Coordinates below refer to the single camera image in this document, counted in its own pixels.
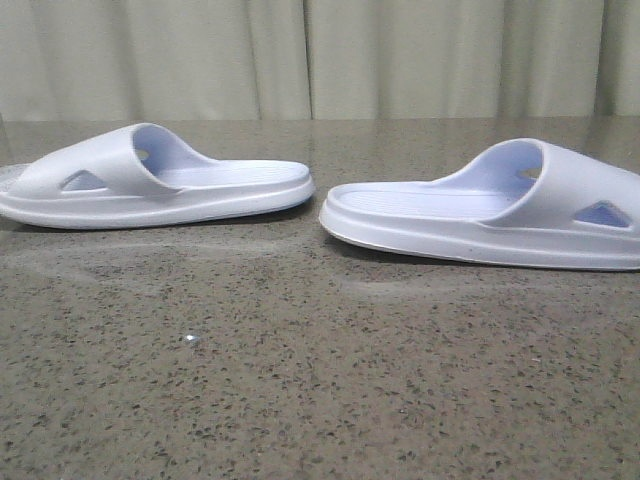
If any beige pleated curtain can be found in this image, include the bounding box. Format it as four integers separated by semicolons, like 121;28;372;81
1;1;639;121

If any light blue slipper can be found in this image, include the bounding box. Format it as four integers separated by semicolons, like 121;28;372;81
1;123;314;229
319;138;639;270

